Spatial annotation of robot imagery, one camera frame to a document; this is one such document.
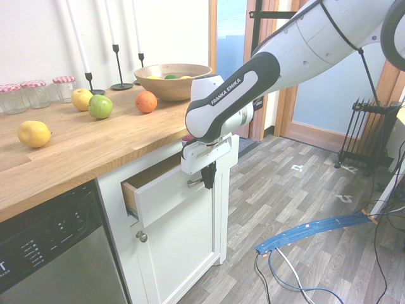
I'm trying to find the white taper candle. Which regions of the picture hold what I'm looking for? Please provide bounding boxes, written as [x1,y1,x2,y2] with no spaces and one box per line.
[65,0,92,74]
[130,0,142,54]
[104,0,118,46]

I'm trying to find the medium black candle holder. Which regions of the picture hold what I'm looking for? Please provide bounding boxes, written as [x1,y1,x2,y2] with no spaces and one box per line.
[132,53,146,86]

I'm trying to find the stainless steel black dishwasher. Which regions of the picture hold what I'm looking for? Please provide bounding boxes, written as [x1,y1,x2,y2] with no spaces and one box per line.
[0,179,129,304]

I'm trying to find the tall black candle holder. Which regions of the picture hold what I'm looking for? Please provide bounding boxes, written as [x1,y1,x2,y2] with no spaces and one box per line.
[109,44,134,91]

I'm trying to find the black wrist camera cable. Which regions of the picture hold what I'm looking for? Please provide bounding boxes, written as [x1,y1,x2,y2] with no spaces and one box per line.
[251,0,384,107]

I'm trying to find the white cable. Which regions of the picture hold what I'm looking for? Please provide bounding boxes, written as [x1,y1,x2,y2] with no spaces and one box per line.
[275,246,314,304]

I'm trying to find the green apple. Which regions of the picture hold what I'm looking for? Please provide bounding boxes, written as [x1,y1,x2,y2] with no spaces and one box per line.
[87,94,114,120]

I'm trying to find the white kitchen cabinet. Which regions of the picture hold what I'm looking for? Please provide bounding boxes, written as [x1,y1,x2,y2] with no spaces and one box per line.
[96,132,240,304]

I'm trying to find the wooden door blue glass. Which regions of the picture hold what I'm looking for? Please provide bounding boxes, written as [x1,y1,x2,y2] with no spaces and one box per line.
[208,0,281,142]

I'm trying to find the black metal rack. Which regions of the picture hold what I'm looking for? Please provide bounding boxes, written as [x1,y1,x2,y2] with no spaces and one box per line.
[337,98,402,177]

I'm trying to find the wooden drawer white front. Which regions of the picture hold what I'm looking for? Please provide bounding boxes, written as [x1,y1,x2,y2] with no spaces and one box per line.
[121,151,216,229]

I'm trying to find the long thin black cable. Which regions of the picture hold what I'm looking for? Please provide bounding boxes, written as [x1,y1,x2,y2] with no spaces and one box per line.
[371,104,405,304]

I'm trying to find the large wooden bowl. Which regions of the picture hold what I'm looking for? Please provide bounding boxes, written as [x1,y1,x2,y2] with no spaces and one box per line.
[134,63,213,103]

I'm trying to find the glass jar red checkered lid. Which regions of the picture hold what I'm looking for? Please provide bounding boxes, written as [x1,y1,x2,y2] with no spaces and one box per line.
[52,75,77,104]
[20,80,51,110]
[0,84,27,115]

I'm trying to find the short black candle holder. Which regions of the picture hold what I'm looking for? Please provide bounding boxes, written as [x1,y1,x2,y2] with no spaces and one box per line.
[84,72,106,96]

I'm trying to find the yellow quince fruit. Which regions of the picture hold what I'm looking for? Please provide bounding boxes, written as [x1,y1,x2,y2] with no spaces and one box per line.
[17,120,53,149]

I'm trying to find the black clamp camera stand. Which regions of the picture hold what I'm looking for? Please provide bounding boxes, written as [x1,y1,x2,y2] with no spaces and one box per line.
[248,0,300,111]

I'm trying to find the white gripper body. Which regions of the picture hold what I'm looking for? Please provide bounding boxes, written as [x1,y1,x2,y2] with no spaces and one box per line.
[180,134,234,175]

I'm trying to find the orange fruit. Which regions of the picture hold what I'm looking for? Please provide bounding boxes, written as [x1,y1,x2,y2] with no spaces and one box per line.
[135,91,158,114]

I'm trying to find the blue cable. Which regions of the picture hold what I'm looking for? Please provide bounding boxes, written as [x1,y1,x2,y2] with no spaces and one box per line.
[268,248,349,304]

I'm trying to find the blue floor cable cover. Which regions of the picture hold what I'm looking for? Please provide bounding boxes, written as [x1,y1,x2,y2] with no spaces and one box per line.
[255,210,379,257]

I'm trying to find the dark grey doormat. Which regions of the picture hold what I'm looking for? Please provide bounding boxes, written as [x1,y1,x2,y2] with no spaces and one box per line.
[238,137,261,156]

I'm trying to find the yellow apple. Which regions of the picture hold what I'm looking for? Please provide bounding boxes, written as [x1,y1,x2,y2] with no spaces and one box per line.
[71,87,94,112]

